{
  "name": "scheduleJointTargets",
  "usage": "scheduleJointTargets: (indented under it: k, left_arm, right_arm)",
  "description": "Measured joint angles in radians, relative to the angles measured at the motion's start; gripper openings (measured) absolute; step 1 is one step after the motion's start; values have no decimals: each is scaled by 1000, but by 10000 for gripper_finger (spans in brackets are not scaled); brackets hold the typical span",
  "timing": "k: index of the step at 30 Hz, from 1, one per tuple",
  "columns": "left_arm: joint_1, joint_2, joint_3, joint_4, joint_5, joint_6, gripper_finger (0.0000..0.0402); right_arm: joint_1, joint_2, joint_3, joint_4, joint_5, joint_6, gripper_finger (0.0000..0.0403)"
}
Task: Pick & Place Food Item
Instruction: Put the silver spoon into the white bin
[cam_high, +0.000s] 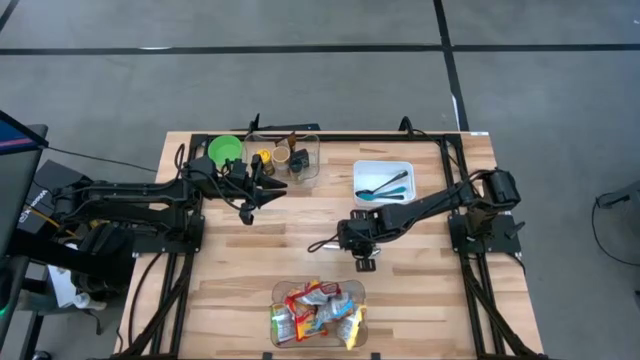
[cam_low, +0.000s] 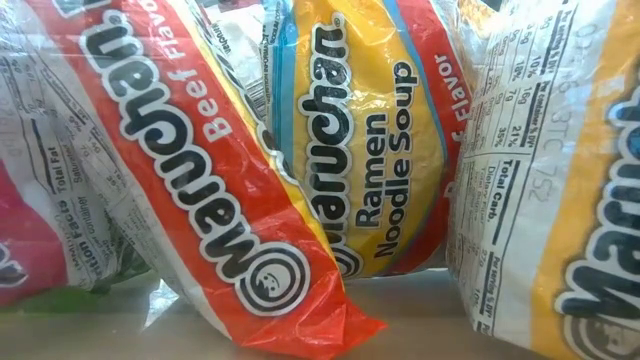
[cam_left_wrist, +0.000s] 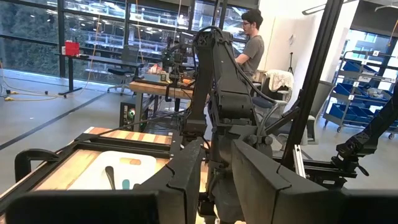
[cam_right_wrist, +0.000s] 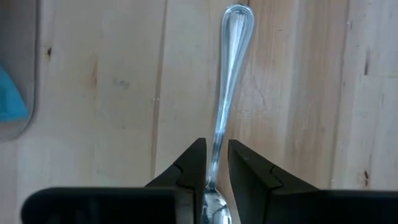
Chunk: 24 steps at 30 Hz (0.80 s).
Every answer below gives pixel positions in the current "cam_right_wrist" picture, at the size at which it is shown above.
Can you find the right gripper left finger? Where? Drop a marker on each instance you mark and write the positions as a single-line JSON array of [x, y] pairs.
[[189, 174]]

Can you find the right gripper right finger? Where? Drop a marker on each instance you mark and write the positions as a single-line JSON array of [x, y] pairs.
[[248, 180]]

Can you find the silver metal utensil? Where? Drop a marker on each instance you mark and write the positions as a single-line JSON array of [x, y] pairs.
[[234, 31]]

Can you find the blue beef ramen packet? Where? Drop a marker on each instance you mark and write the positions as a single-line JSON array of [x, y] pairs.
[[9, 99]]

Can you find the clear plastic bin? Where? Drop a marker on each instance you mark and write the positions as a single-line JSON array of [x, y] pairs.
[[32, 62]]

